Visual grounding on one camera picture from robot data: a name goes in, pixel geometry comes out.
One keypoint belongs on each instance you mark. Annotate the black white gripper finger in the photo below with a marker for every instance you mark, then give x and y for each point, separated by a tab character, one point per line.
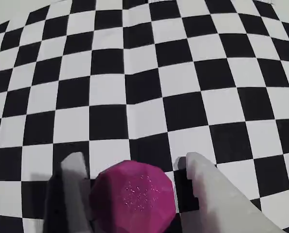
71	199

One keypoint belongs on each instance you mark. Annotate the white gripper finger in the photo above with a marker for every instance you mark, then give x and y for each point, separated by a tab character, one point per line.
219	206

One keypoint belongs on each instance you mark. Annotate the pink faceted ball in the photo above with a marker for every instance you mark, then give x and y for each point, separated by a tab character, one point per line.
134	199

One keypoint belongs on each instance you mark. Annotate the black white checkered mat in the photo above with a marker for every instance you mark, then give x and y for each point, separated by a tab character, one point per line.
144	72

